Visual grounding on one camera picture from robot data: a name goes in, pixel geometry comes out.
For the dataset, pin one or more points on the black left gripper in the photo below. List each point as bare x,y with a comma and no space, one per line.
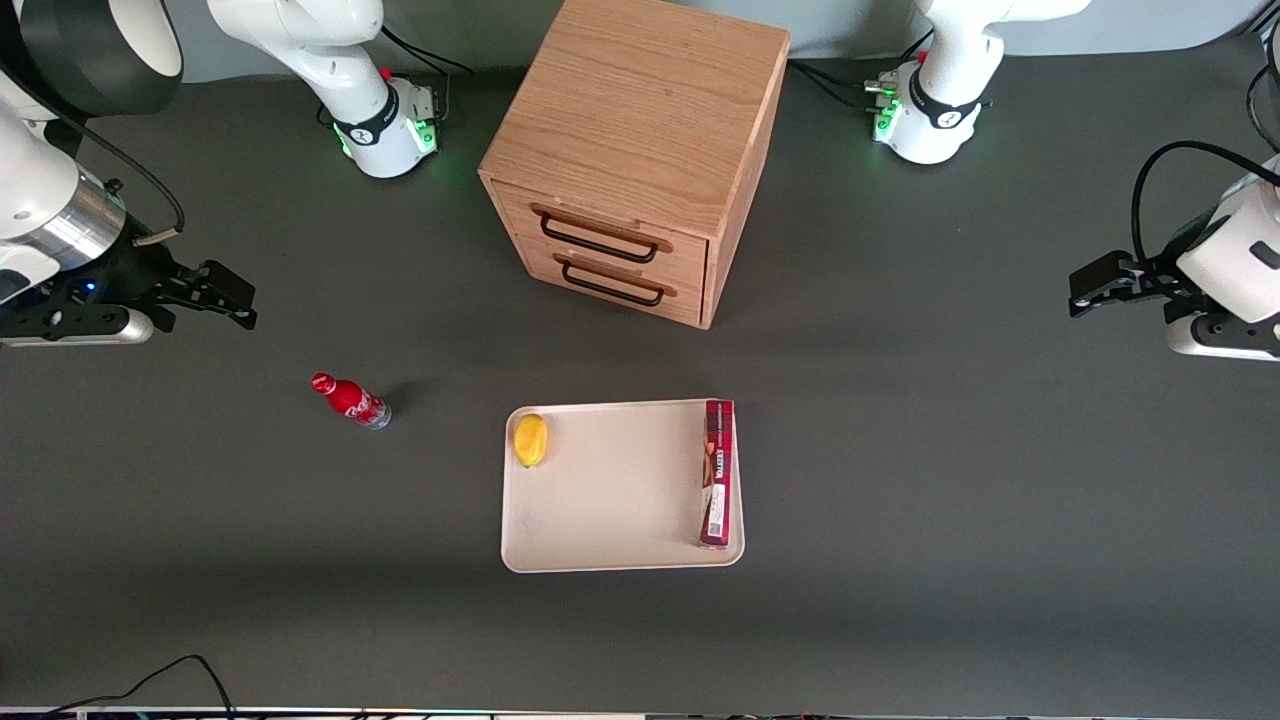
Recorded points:
1163,275

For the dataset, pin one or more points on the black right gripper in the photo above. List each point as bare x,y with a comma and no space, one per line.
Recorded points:
128,273

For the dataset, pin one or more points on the red coke bottle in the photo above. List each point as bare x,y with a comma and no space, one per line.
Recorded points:
350,400

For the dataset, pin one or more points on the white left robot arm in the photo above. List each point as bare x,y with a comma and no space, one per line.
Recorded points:
945,60

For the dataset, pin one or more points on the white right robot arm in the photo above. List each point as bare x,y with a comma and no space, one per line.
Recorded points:
330,50

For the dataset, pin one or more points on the beige plastic tray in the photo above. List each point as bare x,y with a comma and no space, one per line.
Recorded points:
620,490

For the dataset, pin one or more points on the red tartan shortbread box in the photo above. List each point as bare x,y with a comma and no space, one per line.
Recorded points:
718,470

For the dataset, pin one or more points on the wooden drawer cabinet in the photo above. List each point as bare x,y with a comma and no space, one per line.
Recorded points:
640,100

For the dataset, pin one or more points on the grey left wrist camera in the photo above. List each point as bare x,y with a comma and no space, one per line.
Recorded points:
1200,345

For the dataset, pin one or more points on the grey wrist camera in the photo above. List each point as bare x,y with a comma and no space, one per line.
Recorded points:
100,328
1200,345

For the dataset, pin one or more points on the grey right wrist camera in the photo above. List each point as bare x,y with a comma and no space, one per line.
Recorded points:
100,328

